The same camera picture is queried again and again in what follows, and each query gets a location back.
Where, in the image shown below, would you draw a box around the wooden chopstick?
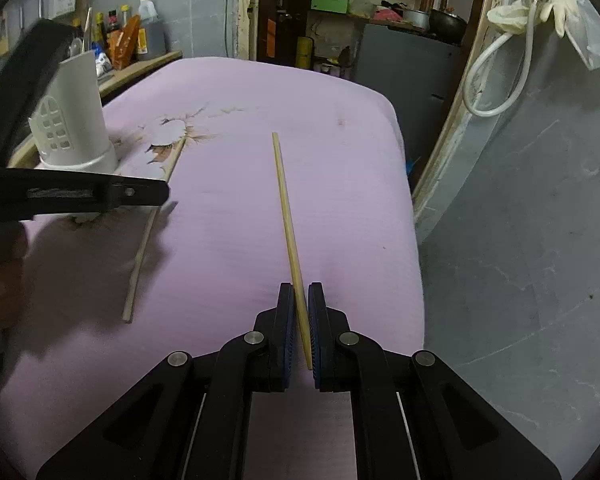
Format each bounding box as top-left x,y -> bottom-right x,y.
272,132 -> 313,370
121,136 -> 186,324

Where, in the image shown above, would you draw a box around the white utensil caddy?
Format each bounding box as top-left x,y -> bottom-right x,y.
29,51 -> 118,174

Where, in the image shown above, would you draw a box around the left hand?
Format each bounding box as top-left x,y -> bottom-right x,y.
0,258 -> 24,330

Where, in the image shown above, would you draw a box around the pink floral table cloth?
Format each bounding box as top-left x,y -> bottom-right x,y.
0,58 -> 424,479

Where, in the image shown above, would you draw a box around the white salt bag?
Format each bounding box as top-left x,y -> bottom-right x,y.
92,42 -> 114,78

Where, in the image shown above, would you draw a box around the yellow-cap sauce bottle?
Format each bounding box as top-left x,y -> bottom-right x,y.
94,12 -> 108,52

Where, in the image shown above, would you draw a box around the orange spice packet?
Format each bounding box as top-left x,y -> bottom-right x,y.
110,14 -> 140,70

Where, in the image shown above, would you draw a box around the red-label sauce bottle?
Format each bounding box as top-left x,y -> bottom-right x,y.
106,10 -> 120,35

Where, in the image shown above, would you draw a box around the white hanging box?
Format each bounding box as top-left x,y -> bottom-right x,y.
42,0 -> 76,20

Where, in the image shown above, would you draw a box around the large dark vinegar jug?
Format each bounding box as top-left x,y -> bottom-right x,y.
136,0 -> 166,61

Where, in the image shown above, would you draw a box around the clear yellow-cap bottle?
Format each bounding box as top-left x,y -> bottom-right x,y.
121,4 -> 131,26

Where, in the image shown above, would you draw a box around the grey cabinet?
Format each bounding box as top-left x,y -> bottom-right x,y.
354,23 -> 464,162

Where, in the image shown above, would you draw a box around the cream rubber gloves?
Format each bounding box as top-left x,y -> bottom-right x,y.
486,0 -> 581,37

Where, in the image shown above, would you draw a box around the white hose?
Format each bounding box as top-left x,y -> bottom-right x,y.
462,0 -> 549,118

